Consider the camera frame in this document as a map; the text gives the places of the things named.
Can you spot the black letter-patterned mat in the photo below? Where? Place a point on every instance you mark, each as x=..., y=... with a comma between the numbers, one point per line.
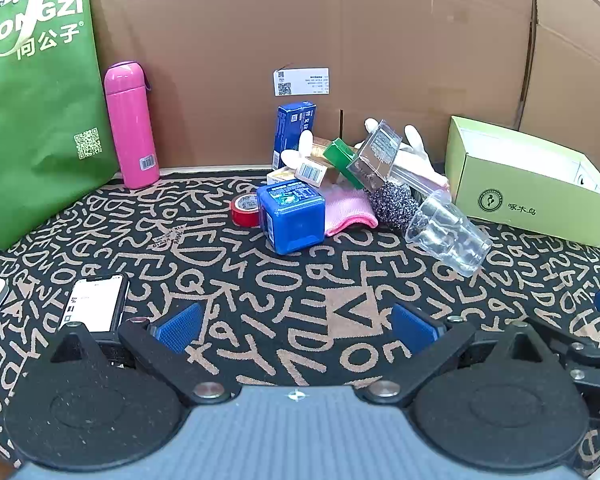
x=280, y=285

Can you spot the blue cube box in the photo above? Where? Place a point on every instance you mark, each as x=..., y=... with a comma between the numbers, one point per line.
x=292, y=220

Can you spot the large brown cardboard box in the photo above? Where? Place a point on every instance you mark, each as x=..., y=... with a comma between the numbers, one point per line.
x=405, y=50

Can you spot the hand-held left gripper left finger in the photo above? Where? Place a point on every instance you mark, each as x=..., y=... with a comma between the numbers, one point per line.
x=180, y=329

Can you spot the yellow green medicine box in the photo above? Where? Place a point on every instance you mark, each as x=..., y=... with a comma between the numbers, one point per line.
x=280, y=176

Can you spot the pink knitted cloth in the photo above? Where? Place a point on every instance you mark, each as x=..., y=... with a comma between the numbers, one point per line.
x=347, y=210

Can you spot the black smartphone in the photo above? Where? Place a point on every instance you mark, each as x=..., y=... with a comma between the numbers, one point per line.
x=96, y=302

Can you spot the clear plastic box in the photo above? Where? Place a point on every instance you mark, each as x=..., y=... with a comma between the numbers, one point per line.
x=375, y=157

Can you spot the grey speckled scrubber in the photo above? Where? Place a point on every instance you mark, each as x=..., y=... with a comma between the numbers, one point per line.
x=395, y=205

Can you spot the pink insulated bottle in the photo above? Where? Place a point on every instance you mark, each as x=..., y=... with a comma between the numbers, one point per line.
x=130, y=125

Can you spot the rose gold box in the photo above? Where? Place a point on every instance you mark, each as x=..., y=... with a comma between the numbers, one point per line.
x=314, y=171

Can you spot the green tote bag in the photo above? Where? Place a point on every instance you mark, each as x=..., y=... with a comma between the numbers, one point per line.
x=35, y=125

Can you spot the blue medicine box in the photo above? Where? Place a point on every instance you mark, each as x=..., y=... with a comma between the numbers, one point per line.
x=294, y=122

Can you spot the white shipping label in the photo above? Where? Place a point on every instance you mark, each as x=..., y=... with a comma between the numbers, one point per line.
x=302, y=81

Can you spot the green small box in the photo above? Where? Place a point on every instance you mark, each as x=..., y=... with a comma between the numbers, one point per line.
x=342, y=157

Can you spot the clear plastic cup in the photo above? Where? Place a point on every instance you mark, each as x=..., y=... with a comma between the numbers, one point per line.
x=447, y=235

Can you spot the red tape roll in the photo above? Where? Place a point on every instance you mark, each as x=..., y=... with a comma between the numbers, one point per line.
x=245, y=209

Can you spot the light green cardboard box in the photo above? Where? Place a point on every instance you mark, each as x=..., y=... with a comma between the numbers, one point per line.
x=535, y=195

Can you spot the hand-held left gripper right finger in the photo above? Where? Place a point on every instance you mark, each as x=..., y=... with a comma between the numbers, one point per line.
x=414, y=329

